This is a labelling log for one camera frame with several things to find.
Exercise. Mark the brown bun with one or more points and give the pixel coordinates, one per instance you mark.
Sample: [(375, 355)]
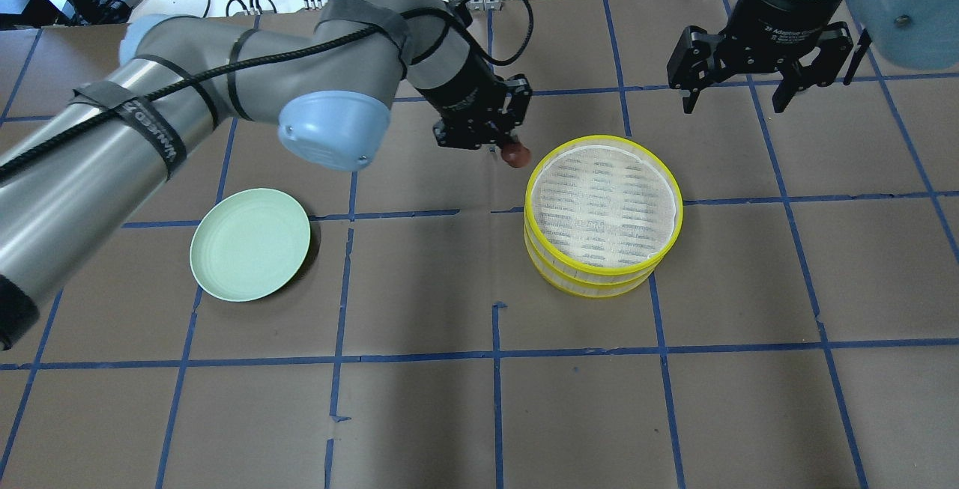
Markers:
[(516, 155)]

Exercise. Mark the light green plate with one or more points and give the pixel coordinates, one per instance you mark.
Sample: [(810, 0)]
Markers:
[(250, 245)]

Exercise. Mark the yellow bottom steamer layer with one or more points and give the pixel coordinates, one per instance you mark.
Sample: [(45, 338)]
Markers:
[(581, 283)]

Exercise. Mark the yellow top steamer layer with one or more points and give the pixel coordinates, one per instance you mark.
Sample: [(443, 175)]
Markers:
[(603, 204)]

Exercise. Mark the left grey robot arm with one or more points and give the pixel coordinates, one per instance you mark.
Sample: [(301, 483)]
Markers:
[(77, 179)]

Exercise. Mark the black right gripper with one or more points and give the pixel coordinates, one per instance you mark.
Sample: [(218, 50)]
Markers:
[(781, 19)]

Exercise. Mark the yellow steamer layer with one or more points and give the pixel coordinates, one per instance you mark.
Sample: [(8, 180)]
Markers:
[(603, 204), (581, 283)]

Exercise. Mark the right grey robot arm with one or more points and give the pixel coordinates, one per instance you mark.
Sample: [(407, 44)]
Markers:
[(914, 34)]

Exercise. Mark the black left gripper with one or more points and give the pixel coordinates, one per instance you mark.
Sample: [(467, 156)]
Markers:
[(458, 90)]

